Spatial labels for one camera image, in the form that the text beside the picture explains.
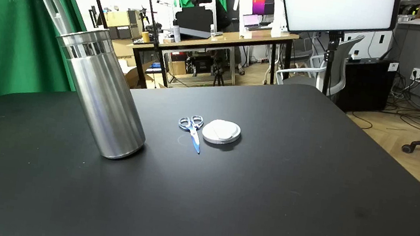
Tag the open laptop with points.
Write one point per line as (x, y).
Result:
(251, 20)

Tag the white office chair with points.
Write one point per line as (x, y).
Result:
(337, 75)

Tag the white light panel on stand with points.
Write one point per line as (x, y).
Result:
(335, 9)

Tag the black computer case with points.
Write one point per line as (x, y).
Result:
(366, 87)

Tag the wooden table with black legs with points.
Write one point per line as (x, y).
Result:
(203, 42)

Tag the white bottle brush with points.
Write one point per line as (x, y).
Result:
(53, 6)

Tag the silver metal bottle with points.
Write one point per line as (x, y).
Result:
(105, 93)

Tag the monitor with pink screen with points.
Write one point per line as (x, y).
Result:
(263, 6)

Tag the small white wall socket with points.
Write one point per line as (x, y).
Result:
(393, 67)

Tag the white round lid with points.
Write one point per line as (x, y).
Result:
(221, 132)

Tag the stack of cardboard boxes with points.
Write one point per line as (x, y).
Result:
(119, 22)

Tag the black stand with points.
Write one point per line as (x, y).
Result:
(154, 15)

